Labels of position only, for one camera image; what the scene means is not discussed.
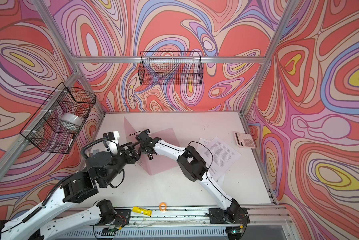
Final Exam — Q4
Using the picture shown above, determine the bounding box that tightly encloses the black wire basket back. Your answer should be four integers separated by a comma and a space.
138, 50, 203, 86

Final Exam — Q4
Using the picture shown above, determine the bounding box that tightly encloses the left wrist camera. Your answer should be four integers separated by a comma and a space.
102, 131, 120, 144

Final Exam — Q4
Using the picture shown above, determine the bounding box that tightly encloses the white tape roll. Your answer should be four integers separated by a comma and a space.
59, 113, 83, 128

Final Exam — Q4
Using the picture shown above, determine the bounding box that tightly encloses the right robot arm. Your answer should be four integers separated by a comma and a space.
130, 131, 250, 225

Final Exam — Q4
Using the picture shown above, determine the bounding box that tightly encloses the pink calculator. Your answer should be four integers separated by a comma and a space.
233, 132, 255, 149

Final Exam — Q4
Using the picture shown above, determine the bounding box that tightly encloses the black wire basket left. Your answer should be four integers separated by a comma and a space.
20, 83, 96, 154

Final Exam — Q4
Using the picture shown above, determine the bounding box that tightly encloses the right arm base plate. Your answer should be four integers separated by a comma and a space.
205, 208, 250, 225

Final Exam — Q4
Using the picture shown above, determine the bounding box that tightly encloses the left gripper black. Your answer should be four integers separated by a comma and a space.
99, 140, 143, 188

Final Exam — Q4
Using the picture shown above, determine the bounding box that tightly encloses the pink folder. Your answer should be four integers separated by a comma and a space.
123, 116, 181, 176

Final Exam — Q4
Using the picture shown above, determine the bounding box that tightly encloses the printed paper sheet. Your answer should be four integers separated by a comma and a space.
196, 138, 226, 187
208, 137, 241, 173

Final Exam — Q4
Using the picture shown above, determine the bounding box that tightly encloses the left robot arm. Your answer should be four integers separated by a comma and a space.
0, 132, 143, 240

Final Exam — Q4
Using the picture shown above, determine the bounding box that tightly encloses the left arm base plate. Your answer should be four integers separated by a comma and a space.
94, 209, 131, 227

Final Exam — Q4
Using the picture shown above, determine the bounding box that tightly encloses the yellow glue stick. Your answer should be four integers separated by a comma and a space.
132, 206, 152, 217

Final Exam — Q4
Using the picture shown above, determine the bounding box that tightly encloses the black wire basket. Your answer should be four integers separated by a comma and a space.
20, 83, 96, 154
138, 50, 203, 86

